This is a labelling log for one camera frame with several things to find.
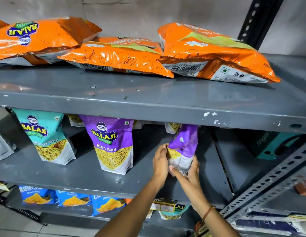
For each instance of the person's left hand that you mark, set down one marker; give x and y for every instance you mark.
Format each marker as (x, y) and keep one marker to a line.
(160, 165)

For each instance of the person's right hand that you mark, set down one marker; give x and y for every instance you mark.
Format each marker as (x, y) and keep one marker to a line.
(191, 185)

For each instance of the person's left fingers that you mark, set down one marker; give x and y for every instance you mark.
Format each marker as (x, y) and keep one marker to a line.
(164, 148)

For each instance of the person's right thumb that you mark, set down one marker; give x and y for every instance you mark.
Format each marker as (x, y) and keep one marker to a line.
(177, 172)

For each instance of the purple snack pouch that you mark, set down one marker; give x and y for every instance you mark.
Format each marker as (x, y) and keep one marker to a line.
(111, 145)
(183, 143)

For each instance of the person's right forearm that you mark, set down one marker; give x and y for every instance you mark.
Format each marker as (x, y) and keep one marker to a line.
(217, 224)

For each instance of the person's left forearm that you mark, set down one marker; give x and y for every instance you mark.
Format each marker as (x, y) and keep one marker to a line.
(133, 212)

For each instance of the snack pouch with yellow print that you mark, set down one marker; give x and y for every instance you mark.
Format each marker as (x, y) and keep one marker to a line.
(75, 120)
(172, 127)

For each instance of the paper shelf label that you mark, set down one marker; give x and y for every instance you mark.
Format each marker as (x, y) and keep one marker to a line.
(162, 204)

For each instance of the small teal snack packet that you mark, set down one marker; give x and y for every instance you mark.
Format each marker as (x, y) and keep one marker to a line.
(174, 212)

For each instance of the grey metal shelf rack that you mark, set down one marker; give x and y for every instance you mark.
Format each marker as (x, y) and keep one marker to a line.
(143, 103)

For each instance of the upright purple snack pouch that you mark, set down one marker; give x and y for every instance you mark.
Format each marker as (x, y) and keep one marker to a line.
(111, 145)

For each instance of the blue snack packet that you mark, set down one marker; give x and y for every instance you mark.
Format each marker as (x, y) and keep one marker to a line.
(108, 204)
(74, 198)
(36, 194)

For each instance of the grey slotted angle bar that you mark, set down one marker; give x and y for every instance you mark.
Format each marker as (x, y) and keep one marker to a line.
(266, 181)

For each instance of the teal cardboard box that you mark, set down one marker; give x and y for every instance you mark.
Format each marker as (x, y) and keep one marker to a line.
(269, 145)

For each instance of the dark blue packet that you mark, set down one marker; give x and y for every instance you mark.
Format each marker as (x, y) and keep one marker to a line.
(266, 225)

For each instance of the large orange chips bag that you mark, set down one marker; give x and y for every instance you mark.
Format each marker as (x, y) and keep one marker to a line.
(44, 36)
(212, 51)

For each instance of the teal snack pouch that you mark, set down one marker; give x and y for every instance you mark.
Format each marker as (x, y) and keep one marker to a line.
(45, 138)

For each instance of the reddish brown packet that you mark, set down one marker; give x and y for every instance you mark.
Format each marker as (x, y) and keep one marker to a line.
(303, 188)

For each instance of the white grey snack pouch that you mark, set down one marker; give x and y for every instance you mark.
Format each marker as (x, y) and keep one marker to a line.
(2, 148)

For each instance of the yellow white packet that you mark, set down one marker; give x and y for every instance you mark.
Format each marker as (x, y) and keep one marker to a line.
(1, 185)

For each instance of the black slotted upright post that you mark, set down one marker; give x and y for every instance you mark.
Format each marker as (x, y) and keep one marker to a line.
(256, 19)

